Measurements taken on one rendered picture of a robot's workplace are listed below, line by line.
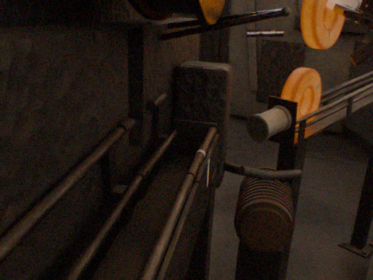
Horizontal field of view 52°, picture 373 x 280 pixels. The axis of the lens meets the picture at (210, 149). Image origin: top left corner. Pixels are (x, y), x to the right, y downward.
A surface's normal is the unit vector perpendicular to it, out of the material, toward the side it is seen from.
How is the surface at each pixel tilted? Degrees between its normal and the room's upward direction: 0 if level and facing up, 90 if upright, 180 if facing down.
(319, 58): 90
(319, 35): 89
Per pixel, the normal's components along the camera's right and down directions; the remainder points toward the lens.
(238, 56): -0.38, 0.29
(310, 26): -0.63, 0.54
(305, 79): 0.77, 0.25
